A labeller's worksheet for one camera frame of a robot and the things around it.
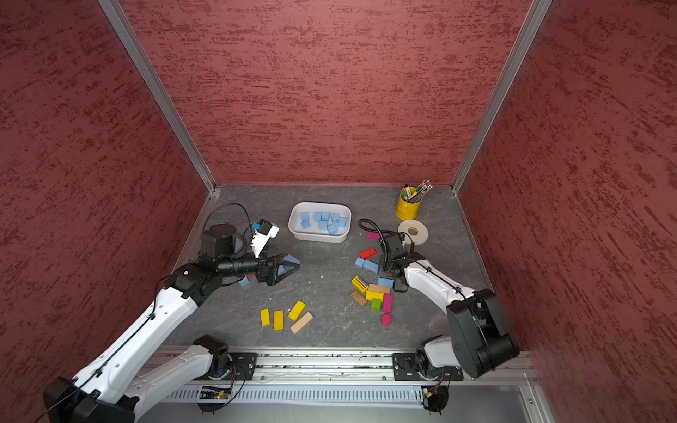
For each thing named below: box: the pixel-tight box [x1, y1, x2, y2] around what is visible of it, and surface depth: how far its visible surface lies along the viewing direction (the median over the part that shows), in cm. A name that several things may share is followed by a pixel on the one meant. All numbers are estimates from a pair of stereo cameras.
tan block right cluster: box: [368, 283, 391, 294], surface depth 91 cm
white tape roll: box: [397, 219, 429, 246], surface depth 108 cm
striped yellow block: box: [351, 274, 370, 296], surface depth 90 cm
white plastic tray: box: [287, 201, 352, 244], surface depth 109 cm
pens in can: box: [400, 179, 433, 204], surface depth 102 cm
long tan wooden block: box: [290, 311, 314, 334], surface depth 83 cm
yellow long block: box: [287, 299, 307, 322], surface depth 85 cm
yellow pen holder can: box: [395, 185, 423, 222], surface depth 106 cm
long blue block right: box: [361, 259, 380, 275], surface depth 97 cm
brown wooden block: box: [349, 289, 369, 308], surface depth 89 cm
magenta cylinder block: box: [379, 313, 393, 327], surface depth 85 cm
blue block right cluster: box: [377, 276, 395, 290], surface depth 91 cm
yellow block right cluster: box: [365, 289, 384, 302], surface depth 89 cm
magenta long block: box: [382, 293, 395, 314], surface depth 89 cm
